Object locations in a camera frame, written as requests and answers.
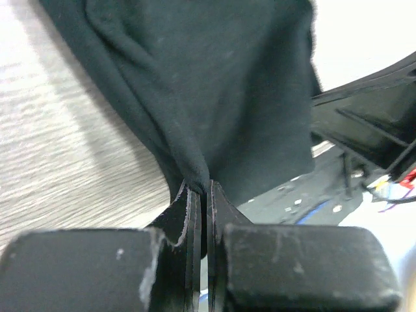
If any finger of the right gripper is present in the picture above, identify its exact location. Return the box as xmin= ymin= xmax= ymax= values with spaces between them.
xmin=312 ymin=54 xmax=415 ymax=177

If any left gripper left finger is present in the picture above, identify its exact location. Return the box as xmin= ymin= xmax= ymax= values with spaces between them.
xmin=1 ymin=185 xmax=202 ymax=311

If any black t shirt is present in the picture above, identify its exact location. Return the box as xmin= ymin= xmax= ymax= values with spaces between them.
xmin=42 ymin=0 xmax=320 ymax=205

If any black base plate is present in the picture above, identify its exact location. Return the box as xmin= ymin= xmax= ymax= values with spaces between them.
xmin=238 ymin=149 xmax=363 ymax=225

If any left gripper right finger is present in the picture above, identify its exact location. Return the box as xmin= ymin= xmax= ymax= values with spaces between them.
xmin=207 ymin=182 xmax=402 ymax=311

